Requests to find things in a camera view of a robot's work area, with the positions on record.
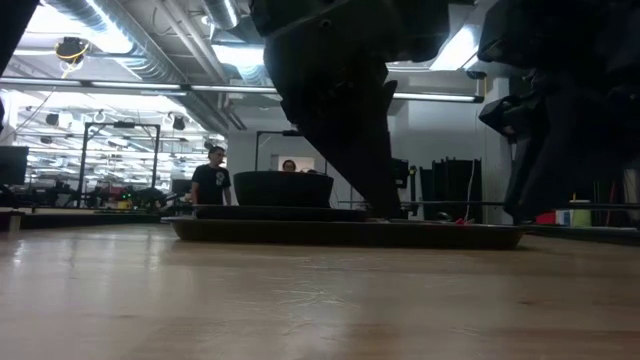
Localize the long ceiling light bar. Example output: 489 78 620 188
0 77 485 104

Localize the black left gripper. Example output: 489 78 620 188
249 0 451 219

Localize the pale green cylinder container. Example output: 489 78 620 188
572 207 593 229

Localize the black curtain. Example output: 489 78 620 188
419 158 484 225

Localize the yellow ceiling cord reel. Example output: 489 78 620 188
54 36 91 65

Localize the black bowl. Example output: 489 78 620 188
232 170 335 209

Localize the silver ventilation duct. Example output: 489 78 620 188
202 0 242 31

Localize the black round plate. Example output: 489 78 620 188
193 205 370 224

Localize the brown plastic tray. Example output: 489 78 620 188
162 216 526 250

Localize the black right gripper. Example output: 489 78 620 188
478 59 640 224

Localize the black aluminium table frame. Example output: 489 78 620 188
0 208 640 246

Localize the black monitor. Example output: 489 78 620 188
392 158 410 190
0 145 30 186

